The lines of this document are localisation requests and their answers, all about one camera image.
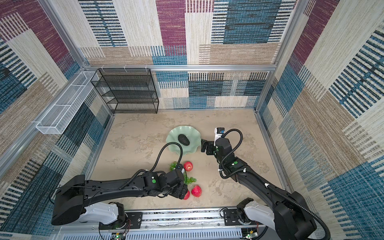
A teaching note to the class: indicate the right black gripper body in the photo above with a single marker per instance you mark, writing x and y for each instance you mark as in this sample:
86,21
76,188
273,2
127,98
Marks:
211,149

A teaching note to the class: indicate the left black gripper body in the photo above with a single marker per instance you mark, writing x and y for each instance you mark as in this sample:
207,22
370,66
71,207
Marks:
179,191

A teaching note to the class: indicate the red apple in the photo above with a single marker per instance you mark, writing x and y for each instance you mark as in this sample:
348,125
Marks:
188,166
196,191
187,195

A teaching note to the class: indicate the green fake grape bunch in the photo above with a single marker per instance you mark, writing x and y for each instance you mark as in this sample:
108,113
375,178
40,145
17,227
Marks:
188,180

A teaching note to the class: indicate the light green scalloped bowl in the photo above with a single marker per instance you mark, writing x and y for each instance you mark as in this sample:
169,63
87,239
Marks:
193,135

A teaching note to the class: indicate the dark avocado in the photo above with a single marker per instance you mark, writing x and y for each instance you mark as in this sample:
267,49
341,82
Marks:
183,139

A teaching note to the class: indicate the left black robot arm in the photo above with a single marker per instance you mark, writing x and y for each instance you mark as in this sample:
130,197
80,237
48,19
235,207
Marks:
81,199

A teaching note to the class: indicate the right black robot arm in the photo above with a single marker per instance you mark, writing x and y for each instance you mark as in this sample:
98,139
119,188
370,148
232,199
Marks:
287,213

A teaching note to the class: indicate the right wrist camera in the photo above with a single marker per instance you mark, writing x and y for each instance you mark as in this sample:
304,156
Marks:
219,131

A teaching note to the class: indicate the aluminium front rail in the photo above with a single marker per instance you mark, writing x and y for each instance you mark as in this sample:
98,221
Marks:
178,219

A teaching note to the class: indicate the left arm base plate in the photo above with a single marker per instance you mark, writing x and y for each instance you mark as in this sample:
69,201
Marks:
126,221

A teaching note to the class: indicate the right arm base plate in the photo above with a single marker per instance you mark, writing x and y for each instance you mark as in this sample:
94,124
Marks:
231,218

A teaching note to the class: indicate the black wire shelf rack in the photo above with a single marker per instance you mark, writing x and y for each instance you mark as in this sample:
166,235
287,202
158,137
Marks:
127,91

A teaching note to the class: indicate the white mesh wall basket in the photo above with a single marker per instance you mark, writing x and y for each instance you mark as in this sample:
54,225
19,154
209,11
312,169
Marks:
59,116

